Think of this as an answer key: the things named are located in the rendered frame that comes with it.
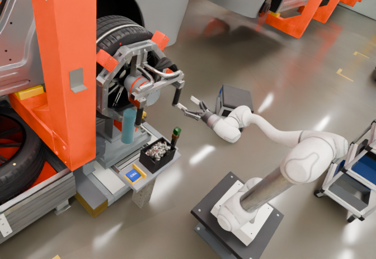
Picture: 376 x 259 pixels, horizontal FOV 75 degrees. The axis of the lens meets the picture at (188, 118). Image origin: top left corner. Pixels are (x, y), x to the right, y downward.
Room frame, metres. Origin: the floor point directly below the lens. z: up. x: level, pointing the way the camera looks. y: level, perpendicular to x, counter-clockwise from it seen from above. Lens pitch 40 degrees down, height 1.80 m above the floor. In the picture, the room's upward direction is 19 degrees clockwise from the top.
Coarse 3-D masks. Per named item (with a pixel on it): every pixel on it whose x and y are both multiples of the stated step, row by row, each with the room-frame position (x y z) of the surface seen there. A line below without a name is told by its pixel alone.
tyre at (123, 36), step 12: (96, 24) 1.30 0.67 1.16; (108, 24) 1.33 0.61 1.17; (120, 24) 1.35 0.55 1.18; (132, 24) 1.42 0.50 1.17; (96, 36) 1.22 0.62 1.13; (108, 36) 1.23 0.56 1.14; (120, 36) 1.25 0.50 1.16; (132, 36) 1.31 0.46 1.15; (144, 36) 1.40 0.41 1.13; (96, 48) 1.15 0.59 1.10; (108, 48) 1.17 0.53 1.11; (156, 60) 1.54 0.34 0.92; (96, 72) 1.10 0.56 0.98
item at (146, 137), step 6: (144, 132) 1.56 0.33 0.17; (144, 138) 1.51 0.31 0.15; (150, 138) 1.54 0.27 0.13; (132, 144) 1.40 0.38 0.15; (138, 144) 1.41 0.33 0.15; (120, 150) 1.29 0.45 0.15; (126, 150) 1.30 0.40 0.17; (132, 150) 1.35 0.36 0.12; (114, 156) 1.22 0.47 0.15; (120, 156) 1.24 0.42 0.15; (102, 162) 1.13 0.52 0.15; (108, 162) 1.13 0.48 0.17; (114, 162) 1.19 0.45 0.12
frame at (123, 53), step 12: (120, 48) 1.20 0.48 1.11; (132, 48) 1.23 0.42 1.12; (144, 48) 1.30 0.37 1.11; (156, 48) 1.39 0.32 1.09; (120, 60) 1.15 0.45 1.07; (108, 72) 1.09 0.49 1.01; (96, 84) 1.07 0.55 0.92; (108, 84) 1.07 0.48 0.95; (96, 96) 1.07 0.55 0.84; (96, 108) 1.07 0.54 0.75; (108, 108) 1.14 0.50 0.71; (132, 108) 1.32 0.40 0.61; (144, 108) 1.37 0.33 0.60; (120, 120) 1.18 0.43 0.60
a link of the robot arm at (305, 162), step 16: (304, 144) 0.78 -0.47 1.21; (320, 144) 0.79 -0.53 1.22; (288, 160) 0.71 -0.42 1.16; (304, 160) 0.70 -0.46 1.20; (320, 160) 0.72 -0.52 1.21; (272, 176) 0.77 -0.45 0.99; (288, 176) 0.68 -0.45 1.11; (304, 176) 0.66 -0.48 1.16; (240, 192) 0.87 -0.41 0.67; (256, 192) 0.77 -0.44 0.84; (272, 192) 0.74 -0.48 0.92; (224, 208) 0.79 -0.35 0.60; (240, 208) 0.77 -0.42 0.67; (256, 208) 0.76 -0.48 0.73; (224, 224) 0.72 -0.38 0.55; (240, 224) 0.73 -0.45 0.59
